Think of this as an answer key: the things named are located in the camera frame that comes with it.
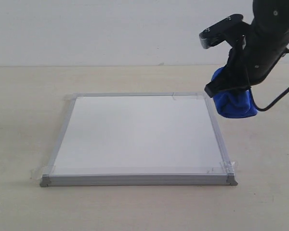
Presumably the blue microfibre cloth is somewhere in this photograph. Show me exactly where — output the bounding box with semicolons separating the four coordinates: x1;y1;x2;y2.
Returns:
210;67;258;119

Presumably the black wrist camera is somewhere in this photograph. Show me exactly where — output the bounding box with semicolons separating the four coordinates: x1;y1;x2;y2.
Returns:
199;14;250;49

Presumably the white board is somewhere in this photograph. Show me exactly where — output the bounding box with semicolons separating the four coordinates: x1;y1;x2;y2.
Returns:
40;92;237;187

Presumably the clear tape front right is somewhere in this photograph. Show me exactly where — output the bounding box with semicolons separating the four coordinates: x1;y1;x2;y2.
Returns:
207;161;238;175

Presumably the clear tape front left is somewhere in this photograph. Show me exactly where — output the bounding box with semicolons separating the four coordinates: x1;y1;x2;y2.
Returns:
30;166;55;181

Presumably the clear tape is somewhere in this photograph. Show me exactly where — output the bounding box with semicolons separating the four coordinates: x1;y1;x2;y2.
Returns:
207;161;238;175
30;166;55;181
171;92;206;101

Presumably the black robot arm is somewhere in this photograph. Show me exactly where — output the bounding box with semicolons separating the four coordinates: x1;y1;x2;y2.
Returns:
199;0;289;97

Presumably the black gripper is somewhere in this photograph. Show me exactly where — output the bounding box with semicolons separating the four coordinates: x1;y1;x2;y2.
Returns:
204;14;289;98

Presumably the clear tape back right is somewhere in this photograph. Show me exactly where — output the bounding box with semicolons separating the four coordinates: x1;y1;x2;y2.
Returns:
171;92;206;101

